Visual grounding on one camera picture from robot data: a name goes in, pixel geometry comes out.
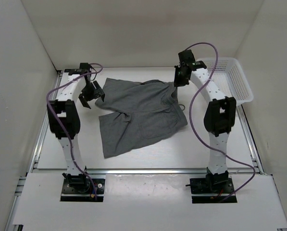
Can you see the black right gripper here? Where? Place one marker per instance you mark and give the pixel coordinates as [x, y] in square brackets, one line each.
[177, 82]

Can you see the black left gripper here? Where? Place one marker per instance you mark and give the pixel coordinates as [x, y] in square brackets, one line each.
[97, 92]

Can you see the grey drawstring shorts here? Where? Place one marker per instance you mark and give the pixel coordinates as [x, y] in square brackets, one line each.
[142, 114]

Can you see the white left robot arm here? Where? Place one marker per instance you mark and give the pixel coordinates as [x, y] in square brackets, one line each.
[63, 116]

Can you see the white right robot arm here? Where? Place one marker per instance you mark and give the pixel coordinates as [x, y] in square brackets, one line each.
[219, 117]

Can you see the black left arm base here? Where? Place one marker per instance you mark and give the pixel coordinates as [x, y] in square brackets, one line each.
[80, 189]

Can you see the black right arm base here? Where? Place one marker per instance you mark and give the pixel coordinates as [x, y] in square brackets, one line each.
[203, 193]

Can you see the white perforated plastic basket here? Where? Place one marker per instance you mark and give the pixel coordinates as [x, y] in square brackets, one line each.
[230, 78]

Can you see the aluminium table edge rail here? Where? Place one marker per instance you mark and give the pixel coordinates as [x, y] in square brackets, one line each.
[147, 171]

